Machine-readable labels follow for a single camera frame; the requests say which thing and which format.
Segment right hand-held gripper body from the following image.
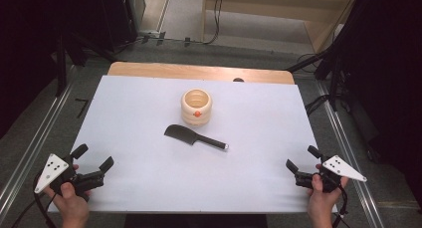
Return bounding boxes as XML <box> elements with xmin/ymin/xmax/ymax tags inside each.
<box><xmin>294</xmin><ymin>153</ymin><xmax>368</xmax><ymax>193</ymax></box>

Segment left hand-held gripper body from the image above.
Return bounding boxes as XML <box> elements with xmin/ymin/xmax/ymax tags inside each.
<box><xmin>34</xmin><ymin>152</ymin><xmax>106</xmax><ymax>203</ymax></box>

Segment black kitchen knife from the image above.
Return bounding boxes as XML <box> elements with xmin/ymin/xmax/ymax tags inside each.
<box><xmin>163</xmin><ymin>123</ymin><xmax>230</xmax><ymax>152</ymax></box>

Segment cream ribbed utensil holder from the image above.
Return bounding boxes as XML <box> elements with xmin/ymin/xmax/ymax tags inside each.
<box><xmin>180</xmin><ymin>88</ymin><xmax>213</xmax><ymax>127</ymax></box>

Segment person's left hand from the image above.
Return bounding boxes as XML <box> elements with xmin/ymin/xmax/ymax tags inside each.
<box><xmin>44</xmin><ymin>163</ymin><xmax>92</xmax><ymax>228</ymax></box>

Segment person's right hand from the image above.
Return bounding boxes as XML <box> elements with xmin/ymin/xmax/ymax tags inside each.
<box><xmin>307</xmin><ymin>163</ymin><xmax>349</xmax><ymax>223</ymax></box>

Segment white board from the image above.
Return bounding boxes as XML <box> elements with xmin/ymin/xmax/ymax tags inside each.
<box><xmin>48</xmin><ymin>75</ymin><xmax>338</xmax><ymax>214</ymax></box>

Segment black tripod stand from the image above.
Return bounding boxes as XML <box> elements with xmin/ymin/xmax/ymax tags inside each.
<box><xmin>54</xmin><ymin>30</ymin><xmax>117</xmax><ymax>97</ymax></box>
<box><xmin>287</xmin><ymin>38</ymin><xmax>344</xmax><ymax>113</ymax></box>

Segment wooden table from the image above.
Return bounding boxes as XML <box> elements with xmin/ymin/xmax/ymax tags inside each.
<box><xmin>107</xmin><ymin>62</ymin><xmax>296</xmax><ymax>86</ymax></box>

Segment black cabinet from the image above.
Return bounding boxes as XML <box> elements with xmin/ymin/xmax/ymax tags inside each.
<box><xmin>99</xmin><ymin>0</ymin><xmax>139</xmax><ymax>53</ymax></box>

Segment light wooden shelf unit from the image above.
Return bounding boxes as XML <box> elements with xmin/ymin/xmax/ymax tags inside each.
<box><xmin>201</xmin><ymin>0</ymin><xmax>362</xmax><ymax>54</ymax></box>

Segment metal floor rail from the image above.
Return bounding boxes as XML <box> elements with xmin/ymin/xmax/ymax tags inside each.
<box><xmin>0</xmin><ymin>64</ymin><xmax>78</xmax><ymax>220</ymax></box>
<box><xmin>314</xmin><ymin>80</ymin><xmax>386</xmax><ymax>228</ymax></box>

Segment right hand-held gripper cable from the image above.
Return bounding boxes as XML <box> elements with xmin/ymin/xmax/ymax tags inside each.
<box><xmin>331</xmin><ymin>184</ymin><xmax>350</xmax><ymax>228</ymax></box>

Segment hand-held gripper cable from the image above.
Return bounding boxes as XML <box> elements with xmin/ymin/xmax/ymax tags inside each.
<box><xmin>32</xmin><ymin>173</ymin><xmax>58</xmax><ymax>228</ymax></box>
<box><xmin>331</xmin><ymin>184</ymin><xmax>350</xmax><ymax>228</ymax></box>

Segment left hand-held gripper cable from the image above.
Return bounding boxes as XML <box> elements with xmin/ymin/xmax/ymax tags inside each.
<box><xmin>32</xmin><ymin>173</ymin><xmax>58</xmax><ymax>228</ymax></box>

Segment black floor cables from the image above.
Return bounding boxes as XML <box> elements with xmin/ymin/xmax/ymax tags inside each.
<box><xmin>304</xmin><ymin>94</ymin><xmax>331</xmax><ymax>116</ymax></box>

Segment hanging black cable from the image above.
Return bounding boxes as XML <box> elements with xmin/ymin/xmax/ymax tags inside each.
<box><xmin>202</xmin><ymin>0</ymin><xmax>224</xmax><ymax>46</ymax></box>

